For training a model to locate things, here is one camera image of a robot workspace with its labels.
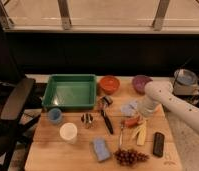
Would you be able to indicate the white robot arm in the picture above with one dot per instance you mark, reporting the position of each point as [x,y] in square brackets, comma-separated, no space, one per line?
[160,92]

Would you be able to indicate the orange bowl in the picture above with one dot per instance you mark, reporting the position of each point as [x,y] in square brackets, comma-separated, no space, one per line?
[109,84]

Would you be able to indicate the light blue cloth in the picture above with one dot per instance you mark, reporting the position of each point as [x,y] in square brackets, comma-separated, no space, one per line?
[129,109]

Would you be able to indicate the green plastic tray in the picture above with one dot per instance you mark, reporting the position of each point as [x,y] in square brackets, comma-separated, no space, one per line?
[70,91]

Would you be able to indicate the purple bowl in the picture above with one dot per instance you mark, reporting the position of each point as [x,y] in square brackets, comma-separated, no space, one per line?
[139,82]

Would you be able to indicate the silver fork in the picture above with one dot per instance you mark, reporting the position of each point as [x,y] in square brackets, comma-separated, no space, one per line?
[122,125]

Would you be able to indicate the small blue cup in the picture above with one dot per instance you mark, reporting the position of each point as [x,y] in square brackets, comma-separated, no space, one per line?
[55,115]

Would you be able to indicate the white plastic cup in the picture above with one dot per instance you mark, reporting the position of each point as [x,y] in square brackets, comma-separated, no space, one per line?
[68,132]

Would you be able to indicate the blue sponge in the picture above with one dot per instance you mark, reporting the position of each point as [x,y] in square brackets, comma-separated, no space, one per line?
[100,149]

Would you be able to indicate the bunch of red grapes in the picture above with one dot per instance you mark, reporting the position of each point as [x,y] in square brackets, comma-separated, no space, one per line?
[129,157]

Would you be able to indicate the black rectangular remote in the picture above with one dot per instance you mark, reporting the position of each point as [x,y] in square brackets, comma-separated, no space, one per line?
[158,145]

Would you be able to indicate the black office chair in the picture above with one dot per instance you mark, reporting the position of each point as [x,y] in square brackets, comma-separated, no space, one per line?
[16,91]

